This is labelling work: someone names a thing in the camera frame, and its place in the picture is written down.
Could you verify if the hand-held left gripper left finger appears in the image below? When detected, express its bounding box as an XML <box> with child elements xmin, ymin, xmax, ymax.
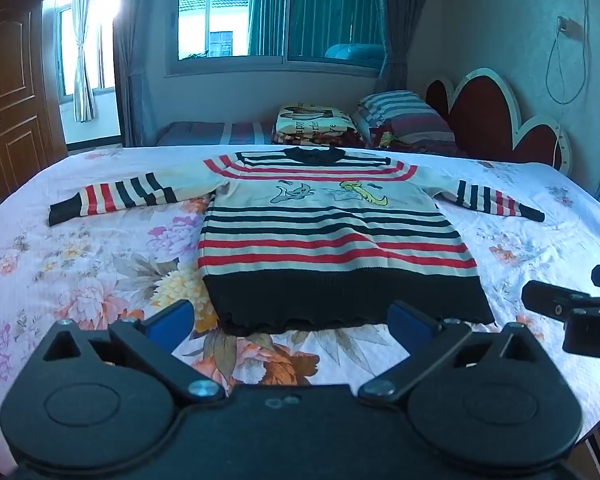
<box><xmin>42</xmin><ymin>300</ymin><xmax>227</xmax><ymax>407</ymax></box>

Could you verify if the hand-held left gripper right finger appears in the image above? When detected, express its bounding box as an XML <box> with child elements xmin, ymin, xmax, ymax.
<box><xmin>357</xmin><ymin>300</ymin><xmax>537</xmax><ymax>403</ymax></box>

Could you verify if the striped knit sweater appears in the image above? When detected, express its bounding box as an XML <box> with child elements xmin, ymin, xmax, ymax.
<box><xmin>48</xmin><ymin>146</ymin><xmax>546</xmax><ymax>337</ymax></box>

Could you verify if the floral bed sheet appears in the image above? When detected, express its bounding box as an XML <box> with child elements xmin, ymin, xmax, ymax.
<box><xmin>0</xmin><ymin>145</ymin><xmax>600</xmax><ymax>476</ymax></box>

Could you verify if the red patterned pillow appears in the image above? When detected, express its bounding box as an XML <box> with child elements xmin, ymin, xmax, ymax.
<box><xmin>370</xmin><ymin>127</ymin><xmax>468</xmax><ymax>158</ymax></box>

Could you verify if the purple striped bed sheet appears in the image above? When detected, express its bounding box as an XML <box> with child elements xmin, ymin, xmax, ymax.
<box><xmin>155</xmin><ymin>120</ymin><xmax>276</xmax><ymax>148</ymax></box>

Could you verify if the red scalloped headboard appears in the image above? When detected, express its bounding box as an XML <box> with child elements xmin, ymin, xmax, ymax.
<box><xmin>424</xmin><ymin>67</ymin><xmax>573</xmax><ymax>176</ymax></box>

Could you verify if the striped pillow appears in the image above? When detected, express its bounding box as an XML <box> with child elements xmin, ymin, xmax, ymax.
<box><xmin>355</xmin><ymin>91</ymin><xmax>456</xmax><ymax>146</ymax></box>

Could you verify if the folded printed blanket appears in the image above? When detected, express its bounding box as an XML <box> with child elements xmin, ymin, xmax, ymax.
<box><xmin>271</xmin><ymin>102</ymin><xmax>366</xmax><ymax>148</ymax></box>

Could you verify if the grey curtain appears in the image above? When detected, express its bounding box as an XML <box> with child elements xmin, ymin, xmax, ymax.
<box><xmin>377</xmin><ymin>0</ymin><xmax>433</xmax><ymax>93</ymax></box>
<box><xmin>112</xmin><ymin>0</ymin><xmax>181</xmax><ymax>147</ymax></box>

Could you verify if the white curtain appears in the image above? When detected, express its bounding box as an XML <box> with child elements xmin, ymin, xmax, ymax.
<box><xmin>72</xmin><ymin>0</ymin><xmax>96</xmax><ymax>123</ymax></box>

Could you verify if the brown wooden door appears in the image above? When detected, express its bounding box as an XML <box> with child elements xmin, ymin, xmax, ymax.
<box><xmin>0</xmin><ymin>0</ymin><xmax>68</xmax><ymax>206</ymax></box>

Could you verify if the balcony window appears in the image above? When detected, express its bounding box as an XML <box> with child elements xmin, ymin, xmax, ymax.
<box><xmin>55</xmin><ymin>0</ymin><xmax>118</xmax><ymax>96</ymax></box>

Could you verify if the sliding window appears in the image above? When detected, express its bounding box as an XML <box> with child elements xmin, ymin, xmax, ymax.
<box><xmin>165</xmin><ymin>0</ymin><xmax>396</xmax><ymax>78</ymax></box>

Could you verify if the teal curtain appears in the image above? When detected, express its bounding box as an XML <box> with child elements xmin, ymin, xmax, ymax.
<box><xmin>247</xmin><ymin>0</ymin><xmax>383</xmax><ymax>56</ymax></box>

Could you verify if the white wall cable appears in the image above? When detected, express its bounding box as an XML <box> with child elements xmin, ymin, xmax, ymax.
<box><xmin>545</xmin><ymin>0</ymin><xmax>591</xmax><ymax>106</ymax></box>

